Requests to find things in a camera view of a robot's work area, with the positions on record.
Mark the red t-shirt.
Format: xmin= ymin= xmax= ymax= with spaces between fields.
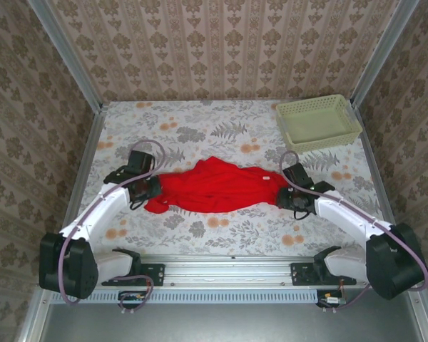
xmin=144 ymin=155 xmax=290 ymax=215

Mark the pale green plastic basket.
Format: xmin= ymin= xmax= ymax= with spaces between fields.
xmin=275 ymin=93 xmax=363 ymax=155

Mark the floral table cover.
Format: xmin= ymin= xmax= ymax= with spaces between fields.
xmin=67 ymin=99 xmax=395 ymax=256

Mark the grey metal panel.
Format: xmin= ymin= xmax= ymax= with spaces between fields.
xmin=39 ymin=301 xmax=427 ymax=342

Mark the aluminium left table side rail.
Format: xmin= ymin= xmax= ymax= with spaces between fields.
xmin=53 ymin=105 xmax=110 ymax=259

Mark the aluminium table side rail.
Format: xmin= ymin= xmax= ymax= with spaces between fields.
xmin=53 ymin=105 xmax=110 ymax=259
xmin=352 ymin=105 xmax=407 ymax=257

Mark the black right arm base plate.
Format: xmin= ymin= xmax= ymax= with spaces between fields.
xmin=290 ymin=262 xmax=357 ymax=287

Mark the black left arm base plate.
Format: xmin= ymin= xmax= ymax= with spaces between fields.
xmin=101 ymin=262 xmax=165 ymax=287

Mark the aluminium right table side rail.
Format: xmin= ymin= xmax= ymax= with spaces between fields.
xmin=352 ymin=105 xmax=407 ymax=257

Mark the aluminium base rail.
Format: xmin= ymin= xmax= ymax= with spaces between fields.
xmin=99 ymin=254 xmax=370 ymax=289

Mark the grey slotted cable duct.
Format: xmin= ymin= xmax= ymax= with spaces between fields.
xmin=51 ymin=288 xmax=320 ymax=305

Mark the aluminium left frame post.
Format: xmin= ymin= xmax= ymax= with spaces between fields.
xmin=27 ymin=0 xmax=104 ymax=111

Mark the aluminium frame post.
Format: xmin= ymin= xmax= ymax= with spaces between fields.
xmin=27 ymin=0 xmax=104 ymax=111
xmin=351 ymin=0 xmax=424 ymax=108

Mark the aluminium right frame post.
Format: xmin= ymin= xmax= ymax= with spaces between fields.
xmin=351 ymin=0 xmax=424 ymax=108

